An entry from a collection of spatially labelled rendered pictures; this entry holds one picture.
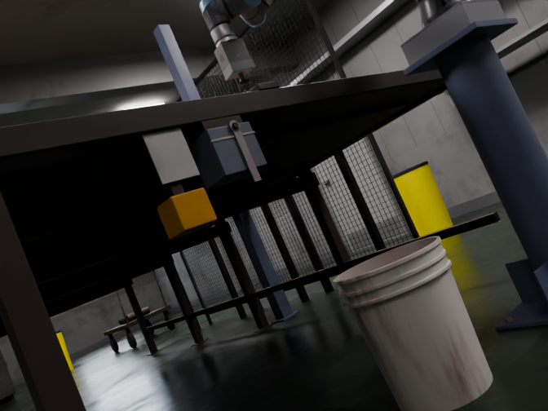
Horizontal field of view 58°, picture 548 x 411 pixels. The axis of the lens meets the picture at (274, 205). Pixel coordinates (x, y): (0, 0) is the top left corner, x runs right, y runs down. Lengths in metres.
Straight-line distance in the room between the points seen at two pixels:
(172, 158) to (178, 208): 0.13
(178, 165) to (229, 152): 0.13
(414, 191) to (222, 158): 3.88
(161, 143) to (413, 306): 0.69
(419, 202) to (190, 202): 4.00
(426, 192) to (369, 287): 3.77
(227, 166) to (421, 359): 0.64
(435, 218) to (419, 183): 0.37
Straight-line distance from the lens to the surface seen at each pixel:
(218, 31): 1.68
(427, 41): 1.71
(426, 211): 4.95
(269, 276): 3.62
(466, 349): 1.30
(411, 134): 5.98
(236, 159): 1.18
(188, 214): 1.07
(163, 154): 1.12
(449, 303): 1.27
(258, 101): 1.33
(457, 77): 1.66
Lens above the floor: 0.52
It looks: 4 degrees up
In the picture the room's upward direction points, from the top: 24 degrees counter-clockwise
